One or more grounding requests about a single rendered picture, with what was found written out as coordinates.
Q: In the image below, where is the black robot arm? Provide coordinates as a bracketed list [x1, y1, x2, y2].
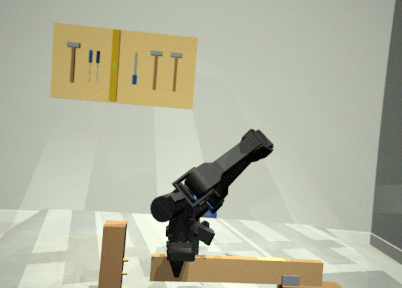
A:
[151, 129, 273, 245]

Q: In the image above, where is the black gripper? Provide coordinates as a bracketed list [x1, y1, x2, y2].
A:
[166, 214, 195, 277]

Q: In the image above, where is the long wooden rail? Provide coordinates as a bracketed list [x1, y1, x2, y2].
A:
[150, 253, 323, 287]

